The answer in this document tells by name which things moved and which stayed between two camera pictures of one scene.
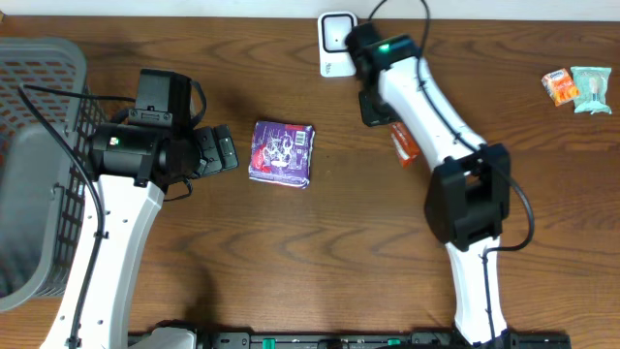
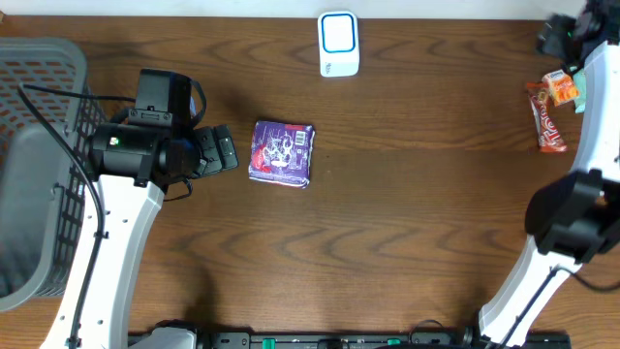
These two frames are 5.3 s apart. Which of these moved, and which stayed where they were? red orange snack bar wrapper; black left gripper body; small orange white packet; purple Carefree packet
Moved: red orange snack bar wrapper
Stayed: small orange white packet; purple Carefree packet; black left gripper body
